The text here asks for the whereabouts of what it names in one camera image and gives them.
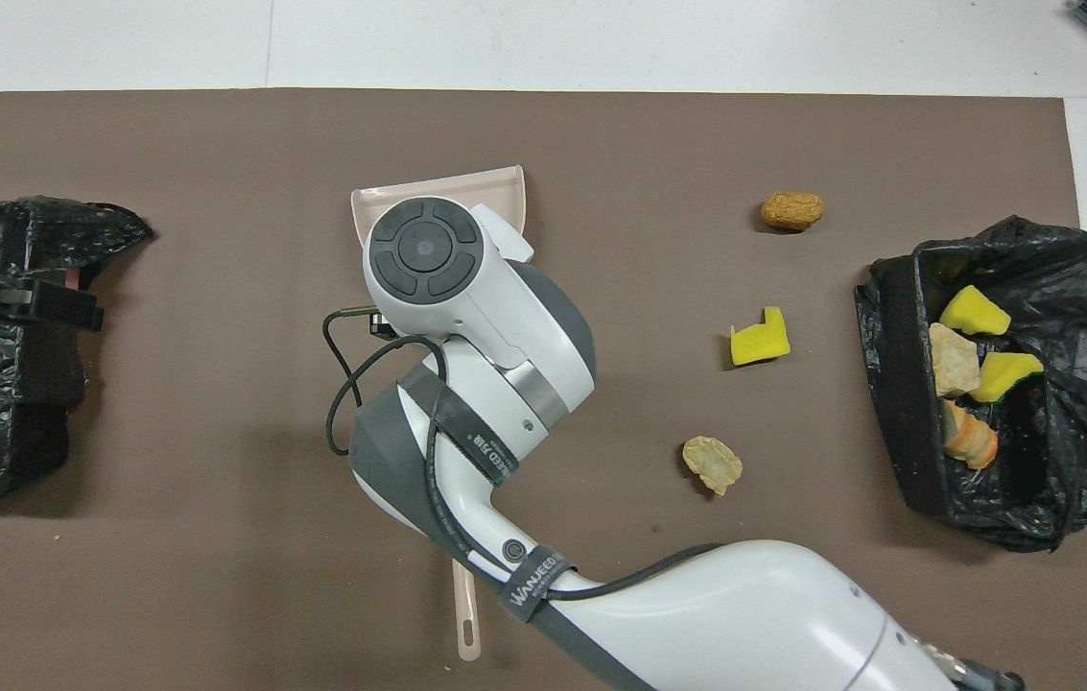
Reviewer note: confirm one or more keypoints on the notched yellow sponge piece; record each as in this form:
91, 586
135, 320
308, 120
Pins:
760, 343

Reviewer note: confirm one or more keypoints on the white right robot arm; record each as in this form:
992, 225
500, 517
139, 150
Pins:
466, 317

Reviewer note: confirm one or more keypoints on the orange striped croissant toy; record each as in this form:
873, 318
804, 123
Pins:
970, 437

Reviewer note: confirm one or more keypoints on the black bag bin, yellow wedge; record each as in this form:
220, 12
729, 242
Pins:
984, 499

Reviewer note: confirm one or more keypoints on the brown nugget toy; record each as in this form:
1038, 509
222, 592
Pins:
791, 210

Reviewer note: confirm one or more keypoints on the beige plastic dustpan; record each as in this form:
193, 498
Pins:
466, 187

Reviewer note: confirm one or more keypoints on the beige hand brush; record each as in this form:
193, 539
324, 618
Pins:
468, 614

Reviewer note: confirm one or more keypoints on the yellow wedge sponge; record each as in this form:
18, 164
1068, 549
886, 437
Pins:
973, 312

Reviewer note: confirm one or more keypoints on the small yellow sponge piece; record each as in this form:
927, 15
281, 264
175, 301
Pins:
1008, 374

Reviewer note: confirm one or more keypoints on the brown table mat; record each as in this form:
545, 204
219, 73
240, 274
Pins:
601, 125

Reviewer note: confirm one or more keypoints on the pale dumpling toy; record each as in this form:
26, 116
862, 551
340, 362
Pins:
714, 464
953, 360

